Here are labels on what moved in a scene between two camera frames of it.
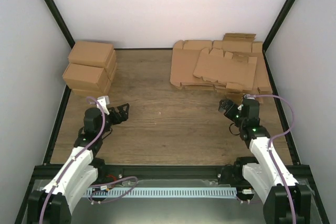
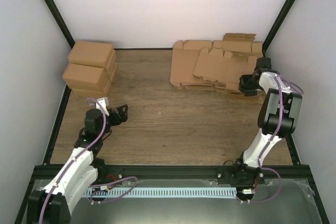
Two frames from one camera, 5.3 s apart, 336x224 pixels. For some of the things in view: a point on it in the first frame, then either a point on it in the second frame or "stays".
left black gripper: [117, 119] stays
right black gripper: [221, 108] to [242, 87]
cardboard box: [237, 71] stays
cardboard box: [94, 53] stays
